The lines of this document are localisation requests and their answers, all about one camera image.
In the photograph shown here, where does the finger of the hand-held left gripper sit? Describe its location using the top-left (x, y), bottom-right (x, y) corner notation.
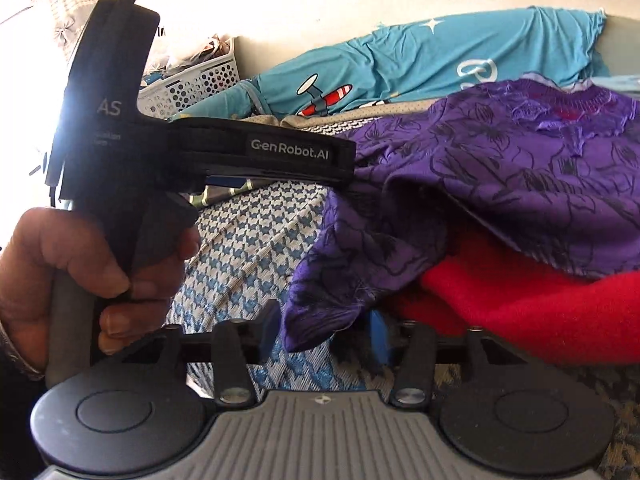
top-left (169, 120), bottom-right (359, 192)

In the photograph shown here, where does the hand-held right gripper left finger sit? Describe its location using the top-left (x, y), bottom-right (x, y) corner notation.
top-left (120, 300), bottom-right (281, 405)

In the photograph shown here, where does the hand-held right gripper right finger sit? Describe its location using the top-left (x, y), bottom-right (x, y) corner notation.
top-left (368, 310), bottom-right (526, 406)

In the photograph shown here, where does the purple floral top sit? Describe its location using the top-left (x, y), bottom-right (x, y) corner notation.
top-left (282, 80), bottom-right (640, 356)

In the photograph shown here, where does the person's left hand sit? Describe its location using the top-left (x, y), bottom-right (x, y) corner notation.
top-left (0, 206), bottom-right (202, 377)

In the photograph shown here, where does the brown green striped folded garment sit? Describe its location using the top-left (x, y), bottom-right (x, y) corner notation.
top-left (190, 179), bottom-right (262, 211)

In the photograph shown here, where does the blue beige houndstooth blanket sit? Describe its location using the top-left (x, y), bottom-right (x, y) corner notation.
top-left (167, 125), bottom-right (640, 480)

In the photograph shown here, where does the white perforated plastic basket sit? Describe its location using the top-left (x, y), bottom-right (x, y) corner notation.
top-left (137, 52), bottom-right (239, 122)

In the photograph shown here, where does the crumpled bags pile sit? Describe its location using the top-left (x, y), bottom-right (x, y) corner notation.
top-left (145, 35), bottom-right (236, 78)

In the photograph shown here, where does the grey lace curtain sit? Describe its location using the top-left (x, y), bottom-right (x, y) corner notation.
top-left (30, 0), bottom-right (97, 68)

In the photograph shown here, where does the red garment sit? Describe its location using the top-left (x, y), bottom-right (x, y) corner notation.
top-left (395, 232), bottom-right (640, 367)

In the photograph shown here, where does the light blue cloth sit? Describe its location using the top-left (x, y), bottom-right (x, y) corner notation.
top-left (590, 75), bottom-right (640, 97)

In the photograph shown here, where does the grey green headboard panel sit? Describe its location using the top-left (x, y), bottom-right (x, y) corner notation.
top-left (600, 14), bottom-right (640, 81)

